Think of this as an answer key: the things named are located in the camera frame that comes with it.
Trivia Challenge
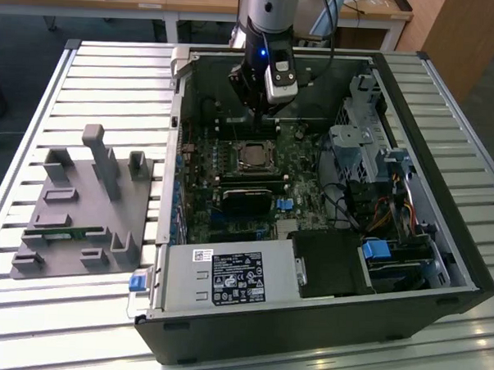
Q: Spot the black RAM slot bank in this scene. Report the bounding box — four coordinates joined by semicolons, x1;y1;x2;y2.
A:
217;169;286;192
214;114;284;142

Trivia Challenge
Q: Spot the CPU socket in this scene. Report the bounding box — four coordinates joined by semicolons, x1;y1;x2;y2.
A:
233;138;282;174

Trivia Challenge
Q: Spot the green motherboard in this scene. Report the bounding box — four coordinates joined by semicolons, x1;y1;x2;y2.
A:
174;115;333;251

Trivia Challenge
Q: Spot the silver drive cage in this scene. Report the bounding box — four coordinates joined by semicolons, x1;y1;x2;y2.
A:
327;71;405;188

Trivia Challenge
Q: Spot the black graphics card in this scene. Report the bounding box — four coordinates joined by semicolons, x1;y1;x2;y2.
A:
219;186;274;218

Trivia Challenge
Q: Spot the silver heat sink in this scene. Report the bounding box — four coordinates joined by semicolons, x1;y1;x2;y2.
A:
277;219;301;240

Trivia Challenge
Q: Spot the black plastic shroud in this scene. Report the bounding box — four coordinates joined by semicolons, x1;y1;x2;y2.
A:
287;227;378;302

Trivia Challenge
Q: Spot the gray parts rack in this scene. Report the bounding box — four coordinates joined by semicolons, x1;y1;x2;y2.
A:
9;120;158;287

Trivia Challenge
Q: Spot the blue disk carrier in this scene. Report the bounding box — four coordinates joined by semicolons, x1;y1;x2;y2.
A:
360;237;393;264

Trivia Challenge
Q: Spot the silver power supply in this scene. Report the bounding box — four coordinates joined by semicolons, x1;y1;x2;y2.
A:
155;234;310;319

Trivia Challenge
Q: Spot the wooden cabinet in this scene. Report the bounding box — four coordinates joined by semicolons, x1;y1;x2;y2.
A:
393;0;494;105

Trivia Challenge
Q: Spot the green RAM stick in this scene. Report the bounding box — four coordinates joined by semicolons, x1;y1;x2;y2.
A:
43;223;107;242

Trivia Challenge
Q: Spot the blue case latch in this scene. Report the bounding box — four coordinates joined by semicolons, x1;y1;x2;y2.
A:
128;269;151;293

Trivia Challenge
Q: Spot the black PC case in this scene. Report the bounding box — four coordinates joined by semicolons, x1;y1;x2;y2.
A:
131;38;494;370

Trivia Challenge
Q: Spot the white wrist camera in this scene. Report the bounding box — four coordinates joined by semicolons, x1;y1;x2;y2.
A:
263;50;301;106

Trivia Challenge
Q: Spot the gray case handle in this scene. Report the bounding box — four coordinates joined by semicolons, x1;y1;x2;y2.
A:
169;46;197;82

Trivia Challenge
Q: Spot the black wire in case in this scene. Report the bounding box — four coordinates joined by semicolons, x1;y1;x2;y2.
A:
320;182;367;232

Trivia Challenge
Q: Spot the coloured wire bundle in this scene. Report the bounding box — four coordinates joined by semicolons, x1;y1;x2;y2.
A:
367;193;419;235

